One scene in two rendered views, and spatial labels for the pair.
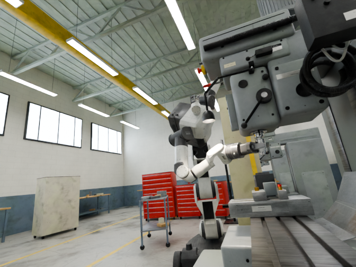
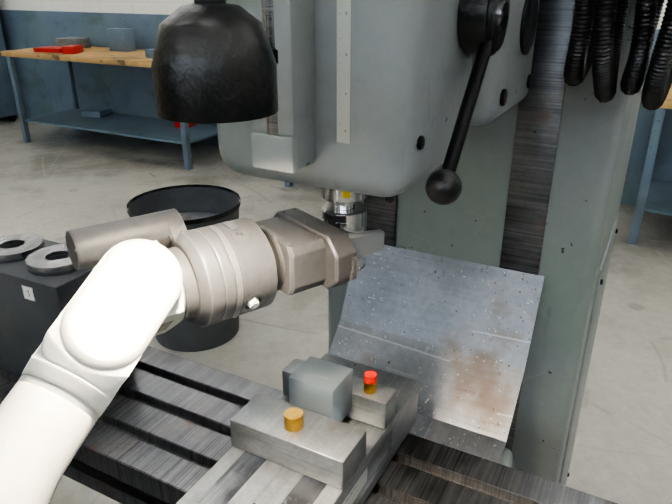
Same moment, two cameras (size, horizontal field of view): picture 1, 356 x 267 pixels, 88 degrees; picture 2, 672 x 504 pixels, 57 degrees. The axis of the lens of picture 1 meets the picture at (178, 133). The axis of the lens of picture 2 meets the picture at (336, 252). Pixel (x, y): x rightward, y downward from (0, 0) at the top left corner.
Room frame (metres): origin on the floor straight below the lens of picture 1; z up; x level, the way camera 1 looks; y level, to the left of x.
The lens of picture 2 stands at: (0.86, 0.18, 1.48)
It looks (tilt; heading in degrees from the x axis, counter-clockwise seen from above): 24 degrees down; 279
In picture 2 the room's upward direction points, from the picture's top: straight up
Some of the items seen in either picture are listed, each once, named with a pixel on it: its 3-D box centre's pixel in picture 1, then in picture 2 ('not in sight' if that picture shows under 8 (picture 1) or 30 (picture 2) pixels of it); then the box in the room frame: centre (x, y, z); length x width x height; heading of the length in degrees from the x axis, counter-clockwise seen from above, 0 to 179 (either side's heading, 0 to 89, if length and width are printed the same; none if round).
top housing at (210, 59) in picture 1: (242, 50); not in sight; (0.94, -0.43, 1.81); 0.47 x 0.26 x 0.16; 71
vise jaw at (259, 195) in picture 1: (258, 194); (297, 438); (0.99, -0.38, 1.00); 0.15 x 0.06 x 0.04; 160
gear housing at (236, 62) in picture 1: (252, 68); not in sight; (0.93, -0.46, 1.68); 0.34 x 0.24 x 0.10; 71
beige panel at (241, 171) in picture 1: (245, 171); not in sight; (2.63, -0.88, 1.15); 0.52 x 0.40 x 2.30; 71
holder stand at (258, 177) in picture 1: (264, 186); (46, 307); (1.44, -0.60, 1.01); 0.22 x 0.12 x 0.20; 163
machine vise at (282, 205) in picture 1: (266, 202); (309, 448); (0.98, -0.40, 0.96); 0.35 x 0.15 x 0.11; 70
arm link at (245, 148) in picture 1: (244, 149); (270, 260); (1.00, -0.35, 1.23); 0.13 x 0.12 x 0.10; 136
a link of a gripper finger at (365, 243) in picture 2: (258, 145); (361, 246); (0.92, -0.40, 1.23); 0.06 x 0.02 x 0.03; 46
